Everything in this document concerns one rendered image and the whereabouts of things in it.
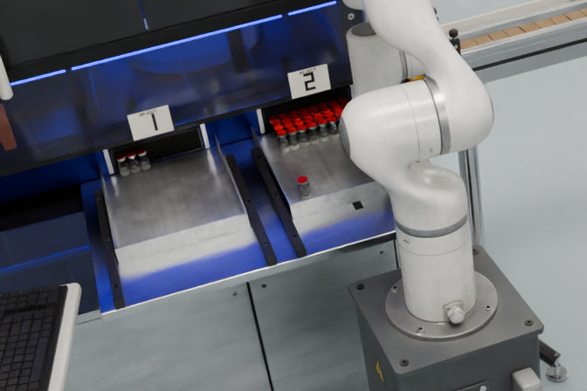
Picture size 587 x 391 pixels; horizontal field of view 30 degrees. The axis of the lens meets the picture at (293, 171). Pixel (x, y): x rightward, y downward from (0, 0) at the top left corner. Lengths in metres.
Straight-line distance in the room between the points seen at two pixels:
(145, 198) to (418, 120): 0.83
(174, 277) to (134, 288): 0.07
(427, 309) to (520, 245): 1.64
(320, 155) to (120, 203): 0.43
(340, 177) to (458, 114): 0.62
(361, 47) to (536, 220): 1.72
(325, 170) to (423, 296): 0.52
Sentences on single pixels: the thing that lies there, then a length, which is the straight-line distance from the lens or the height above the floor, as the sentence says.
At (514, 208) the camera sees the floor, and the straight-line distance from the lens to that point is 3.61.
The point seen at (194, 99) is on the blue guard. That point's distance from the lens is 2.26.
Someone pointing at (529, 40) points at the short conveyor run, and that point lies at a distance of 2.57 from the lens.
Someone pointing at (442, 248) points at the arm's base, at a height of 1.02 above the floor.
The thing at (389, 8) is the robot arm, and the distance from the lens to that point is 1.62.
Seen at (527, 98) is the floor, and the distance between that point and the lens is 4.22.
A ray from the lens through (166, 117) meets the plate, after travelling 2.26.
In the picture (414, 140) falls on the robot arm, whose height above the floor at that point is 1.23.
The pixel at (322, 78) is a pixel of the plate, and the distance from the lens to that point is 2.30.
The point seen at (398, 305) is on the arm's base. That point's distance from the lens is 1.88.
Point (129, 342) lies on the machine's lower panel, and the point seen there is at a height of 0.49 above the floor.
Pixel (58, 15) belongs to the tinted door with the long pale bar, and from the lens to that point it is 2.16.
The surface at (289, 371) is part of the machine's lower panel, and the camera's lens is 2.70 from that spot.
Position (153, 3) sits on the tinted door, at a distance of 2.17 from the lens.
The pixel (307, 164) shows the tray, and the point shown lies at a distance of 2.27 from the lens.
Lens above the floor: 2.06
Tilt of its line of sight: 31 degrees down
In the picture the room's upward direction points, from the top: 11 degrees counter-clockwise
